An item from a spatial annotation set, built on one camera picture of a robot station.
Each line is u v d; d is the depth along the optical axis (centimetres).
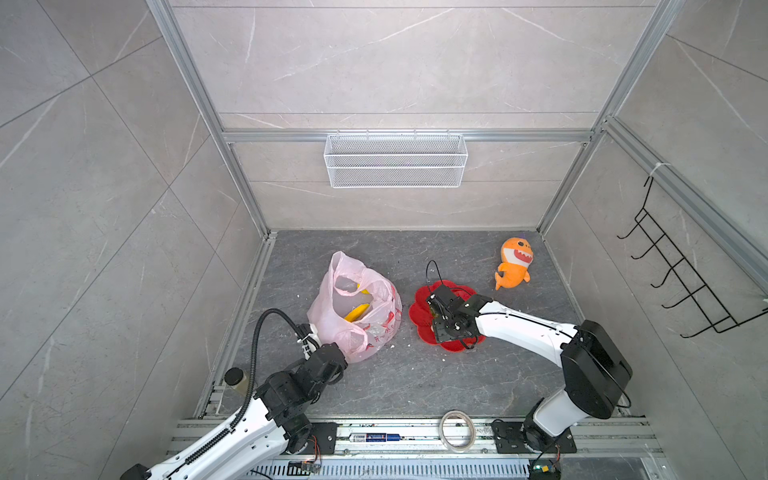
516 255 102
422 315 96
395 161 101
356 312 94
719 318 59
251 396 52
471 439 74
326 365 57
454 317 64
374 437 73
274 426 52
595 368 43
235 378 75
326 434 73
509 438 73
